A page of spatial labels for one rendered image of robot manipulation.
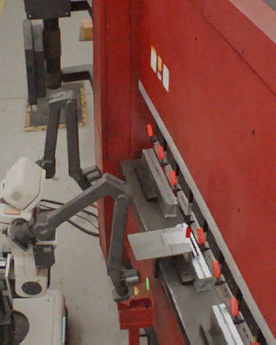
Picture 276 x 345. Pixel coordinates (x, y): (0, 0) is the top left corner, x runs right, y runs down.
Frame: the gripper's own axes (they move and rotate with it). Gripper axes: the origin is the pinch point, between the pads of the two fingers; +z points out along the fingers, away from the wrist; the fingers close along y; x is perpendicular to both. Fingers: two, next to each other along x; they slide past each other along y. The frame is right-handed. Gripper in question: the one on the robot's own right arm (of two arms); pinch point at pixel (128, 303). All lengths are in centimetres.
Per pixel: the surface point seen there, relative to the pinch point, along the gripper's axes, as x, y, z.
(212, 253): -17, 42, -36
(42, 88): 116, -20, -60
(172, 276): 8.6, 23.0, -1.8
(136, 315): -4.7, 2.5, 4.1
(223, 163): -17, 53, -78
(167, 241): 19.8, 25.0, -14.4
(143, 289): 10.4, 7.8, 4.1
